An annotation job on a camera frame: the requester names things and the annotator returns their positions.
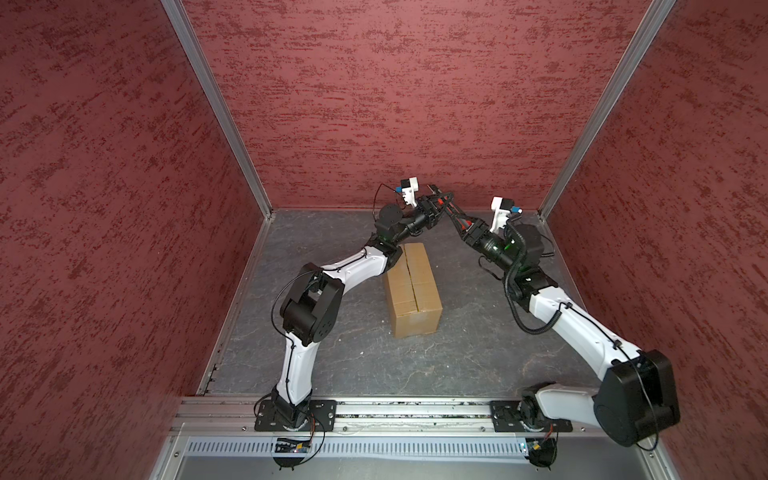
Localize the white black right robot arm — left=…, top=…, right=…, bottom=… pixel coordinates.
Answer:
left=453, top=215, right=681, bottom=447

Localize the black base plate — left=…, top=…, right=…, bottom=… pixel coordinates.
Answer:
left=490, top=398, right=573, bottom=434
left=254, top=398, right=338, bottom=433

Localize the controller board with wires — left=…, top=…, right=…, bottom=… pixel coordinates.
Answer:
left=272, top=433, right=326, bottom=470
left=526, top=432, right=559, bottom=469

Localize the right controller board with wires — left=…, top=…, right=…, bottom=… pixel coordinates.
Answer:
left=526, top=432, right=559, bottom=469

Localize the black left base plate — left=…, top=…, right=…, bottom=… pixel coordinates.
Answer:
left=254, top=398, right=338, bottom=433

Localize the white slotted cable duct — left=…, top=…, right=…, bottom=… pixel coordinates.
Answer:
left=184, top=436, right=529, bottom=462

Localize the aluminium corner post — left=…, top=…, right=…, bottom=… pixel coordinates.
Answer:
left=161, top=0, right=273, bottom=222
left=538, top=0, right=676, bottom=223

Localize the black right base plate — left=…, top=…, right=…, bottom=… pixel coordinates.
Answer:
left=490, top=398, right=573, bottom=434

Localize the brown cardboard express box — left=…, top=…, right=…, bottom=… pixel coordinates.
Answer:
left=383, top=243, right=443, bottom=339

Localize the aluminium front rail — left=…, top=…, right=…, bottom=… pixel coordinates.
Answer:
left=171, top=396, right=606, bottom=438

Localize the aluminium left corner post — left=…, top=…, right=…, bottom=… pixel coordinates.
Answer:
left=161, top=0, right=273, bottom=222

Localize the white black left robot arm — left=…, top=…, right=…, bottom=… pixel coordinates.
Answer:
left=271, top=187, right=453, bottom=430

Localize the aluminium right corner post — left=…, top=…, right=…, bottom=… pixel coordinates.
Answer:
left=538, top=0, right=676, bottom=223

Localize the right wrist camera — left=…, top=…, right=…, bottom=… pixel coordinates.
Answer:
left=490, top=197, right=523, bottom=234

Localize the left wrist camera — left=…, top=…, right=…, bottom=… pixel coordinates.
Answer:
left=395, top=177, right=419, bottom=207

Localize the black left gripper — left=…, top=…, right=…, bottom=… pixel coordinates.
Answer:
left=393, top=191, right=454, bottom=245

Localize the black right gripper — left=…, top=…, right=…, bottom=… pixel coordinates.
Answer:
left=450, top=213, right=519, bottom=274

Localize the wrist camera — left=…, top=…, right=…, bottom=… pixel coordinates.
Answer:
left=490, top=197, right=523, bottom=234
left=395, top=177, right=419, bottom=207

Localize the left controller board with wires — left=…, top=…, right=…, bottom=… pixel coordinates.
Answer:
left=272, top=433, right=326, bottom=470

